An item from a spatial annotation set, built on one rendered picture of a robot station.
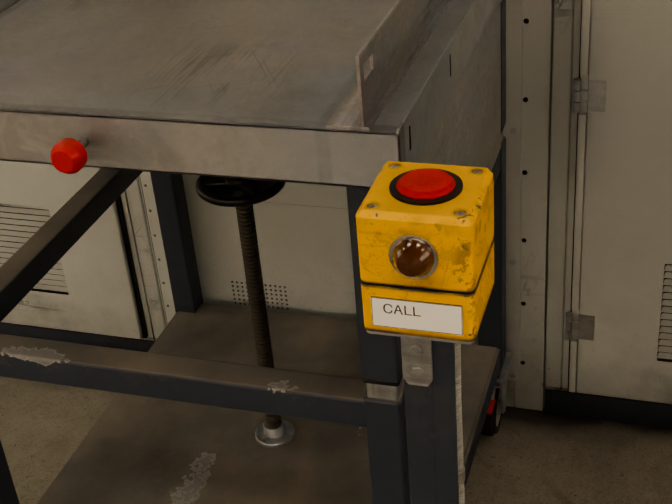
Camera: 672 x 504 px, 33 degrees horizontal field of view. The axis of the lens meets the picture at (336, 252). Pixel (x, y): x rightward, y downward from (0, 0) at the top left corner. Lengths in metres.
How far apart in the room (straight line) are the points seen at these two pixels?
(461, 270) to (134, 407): 1.11
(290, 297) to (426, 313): 1.21
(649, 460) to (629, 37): 0.70
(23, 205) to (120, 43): 0.88
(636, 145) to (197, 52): 0.73
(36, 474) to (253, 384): 0.85
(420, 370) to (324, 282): 1.11
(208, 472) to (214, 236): 0.48
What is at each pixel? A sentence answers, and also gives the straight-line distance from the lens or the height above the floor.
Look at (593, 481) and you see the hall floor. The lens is 1.87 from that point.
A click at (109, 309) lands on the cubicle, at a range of 2.13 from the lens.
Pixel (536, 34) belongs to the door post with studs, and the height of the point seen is 0.68.
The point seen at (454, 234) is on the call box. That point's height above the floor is 0.89.
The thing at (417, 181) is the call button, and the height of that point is 0.91.
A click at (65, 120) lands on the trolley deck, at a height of 0.84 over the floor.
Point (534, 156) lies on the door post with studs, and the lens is 1.73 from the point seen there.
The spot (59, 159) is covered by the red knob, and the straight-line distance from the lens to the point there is 1.07.
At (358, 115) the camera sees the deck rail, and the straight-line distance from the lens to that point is 1.00.
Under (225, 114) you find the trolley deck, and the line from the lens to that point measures 1.04.
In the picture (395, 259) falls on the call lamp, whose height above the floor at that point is 0.87.
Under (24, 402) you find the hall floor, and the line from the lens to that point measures 2.17.
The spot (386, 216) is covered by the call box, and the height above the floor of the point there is 0.90.
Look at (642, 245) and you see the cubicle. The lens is 1.76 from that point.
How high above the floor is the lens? 1.26
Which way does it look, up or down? 31 degrees down
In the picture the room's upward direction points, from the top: 5 degrees counter-clockwise
